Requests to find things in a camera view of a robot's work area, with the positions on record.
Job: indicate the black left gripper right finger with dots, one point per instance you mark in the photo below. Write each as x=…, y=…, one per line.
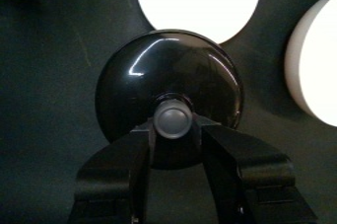
x=258, y=182

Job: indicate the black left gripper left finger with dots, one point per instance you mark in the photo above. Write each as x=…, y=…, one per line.
x=113, y=182

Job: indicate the white round plate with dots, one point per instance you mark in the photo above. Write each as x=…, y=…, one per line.
x=315, y=63
x=201, y=1

